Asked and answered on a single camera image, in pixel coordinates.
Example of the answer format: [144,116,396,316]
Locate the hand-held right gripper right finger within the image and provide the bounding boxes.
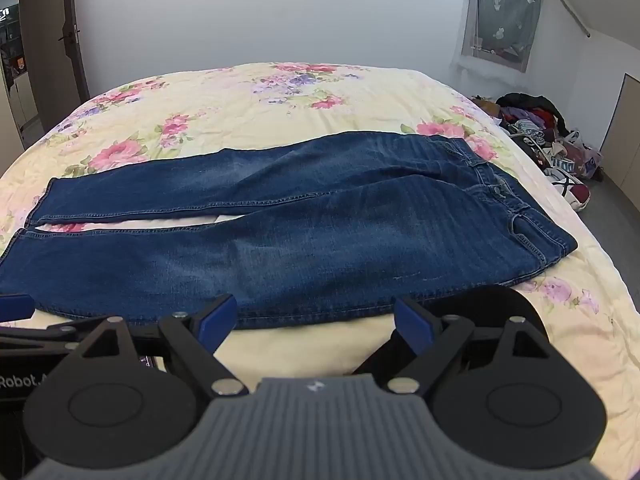
[354,297,566,396]

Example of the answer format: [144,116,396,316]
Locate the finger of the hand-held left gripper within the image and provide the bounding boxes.
[0,294,107,353]

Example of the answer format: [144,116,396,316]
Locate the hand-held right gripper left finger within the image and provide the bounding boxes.
[69,294,251,400]

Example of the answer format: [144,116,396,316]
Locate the blue denim pants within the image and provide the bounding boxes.
[0,131,579,331]

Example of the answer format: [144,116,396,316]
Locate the white and maroon shoe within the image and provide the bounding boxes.
[542,167,592,211]

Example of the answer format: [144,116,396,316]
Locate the floral bed blanket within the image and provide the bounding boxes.
[0,61,640,463]

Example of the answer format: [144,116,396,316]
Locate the pile of clothes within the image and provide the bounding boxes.
[472,92,604,182]

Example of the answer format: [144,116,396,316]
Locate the brown wooden door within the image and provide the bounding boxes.
[15,0,92,133]

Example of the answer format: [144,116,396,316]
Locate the light wooden wardrobe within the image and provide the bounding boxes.
[600,74,640,207]

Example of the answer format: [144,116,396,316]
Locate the grey printed window curtain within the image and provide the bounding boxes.
[462,0,546,73]

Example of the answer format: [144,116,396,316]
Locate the grey wall pipe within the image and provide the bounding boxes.
[530,0,592,39]

